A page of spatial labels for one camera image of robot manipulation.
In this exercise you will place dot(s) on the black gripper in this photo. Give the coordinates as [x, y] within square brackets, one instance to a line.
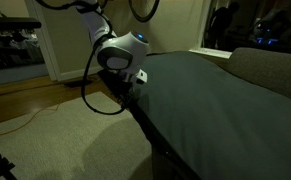
[129, 86]

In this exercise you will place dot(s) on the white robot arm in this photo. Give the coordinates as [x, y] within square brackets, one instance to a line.
[125, 43]

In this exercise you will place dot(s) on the black floor vent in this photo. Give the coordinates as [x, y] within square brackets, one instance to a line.
[73, 83]

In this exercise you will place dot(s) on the white panelled door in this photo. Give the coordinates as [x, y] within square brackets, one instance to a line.
[68, 50]

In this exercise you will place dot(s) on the cream carpet rug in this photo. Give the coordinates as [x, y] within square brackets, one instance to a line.
[51, 140]

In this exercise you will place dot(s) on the dark person silhouette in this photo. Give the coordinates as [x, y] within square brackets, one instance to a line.
[223, 23]

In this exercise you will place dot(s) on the black cluttered shelf rack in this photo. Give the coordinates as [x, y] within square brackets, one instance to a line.
[5, 23]

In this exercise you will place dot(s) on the grey fabric sofa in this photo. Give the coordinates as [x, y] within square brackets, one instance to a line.
[271, 70]

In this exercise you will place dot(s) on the blue lit device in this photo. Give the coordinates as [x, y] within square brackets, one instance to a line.
[266, 41]

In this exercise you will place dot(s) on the white window frame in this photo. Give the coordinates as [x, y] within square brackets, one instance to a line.
[210, 52]

